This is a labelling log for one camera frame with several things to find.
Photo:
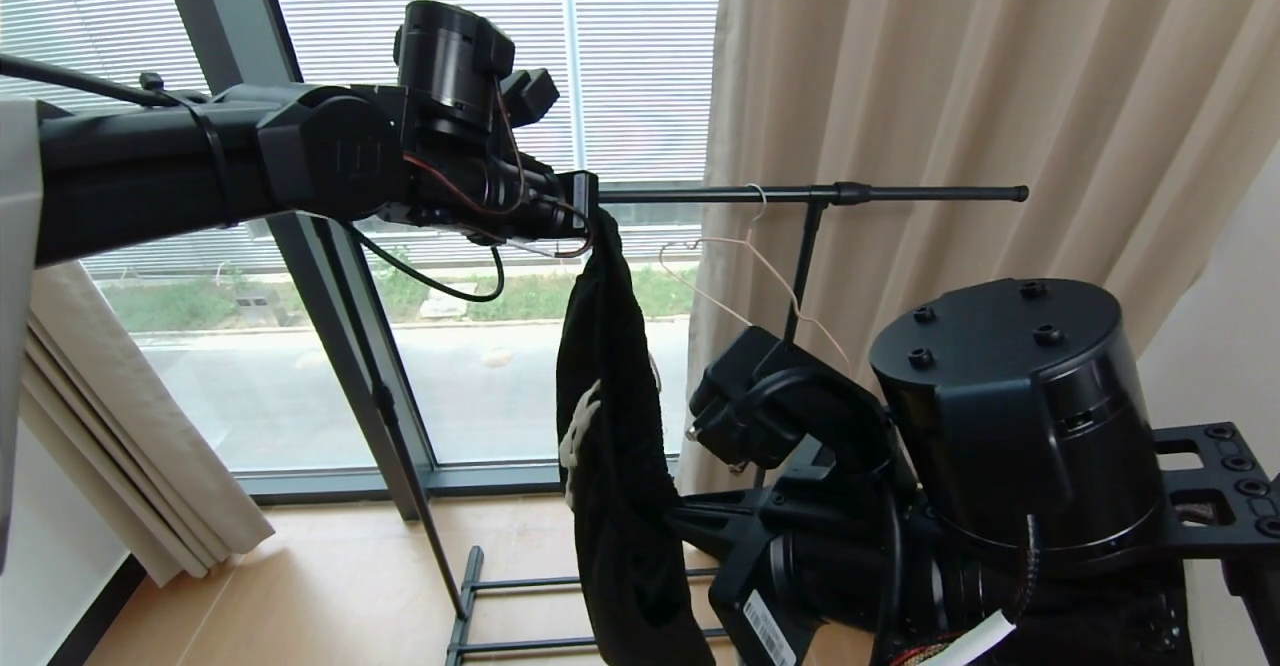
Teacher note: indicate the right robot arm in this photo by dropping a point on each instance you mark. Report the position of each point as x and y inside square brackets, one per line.
[1000, 426]

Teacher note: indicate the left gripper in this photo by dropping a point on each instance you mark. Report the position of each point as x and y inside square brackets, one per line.
[530, 201]

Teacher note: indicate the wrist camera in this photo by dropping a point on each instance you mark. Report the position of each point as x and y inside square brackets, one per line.
[740, 396]
[530, 96]

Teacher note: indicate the black shorts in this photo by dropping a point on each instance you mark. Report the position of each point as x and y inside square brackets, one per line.
[620, 446]

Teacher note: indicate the black clothes rack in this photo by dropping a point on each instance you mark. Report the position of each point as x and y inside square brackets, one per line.
[900, 193]

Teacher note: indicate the beige curtain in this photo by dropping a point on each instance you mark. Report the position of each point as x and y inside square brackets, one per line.
[120, 426]
[1000, 96]

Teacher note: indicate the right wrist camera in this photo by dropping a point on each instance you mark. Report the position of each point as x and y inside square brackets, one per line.
[740, 396]

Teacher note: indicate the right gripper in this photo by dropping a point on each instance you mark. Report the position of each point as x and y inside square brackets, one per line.
[830, 586]

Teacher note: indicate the pink clothes hanger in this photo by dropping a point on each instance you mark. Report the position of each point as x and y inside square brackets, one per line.
[770, 271]

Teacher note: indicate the window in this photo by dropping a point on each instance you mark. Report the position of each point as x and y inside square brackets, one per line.
[640, 66]

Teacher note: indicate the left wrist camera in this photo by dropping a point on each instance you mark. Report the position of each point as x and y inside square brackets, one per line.
[530, 96]

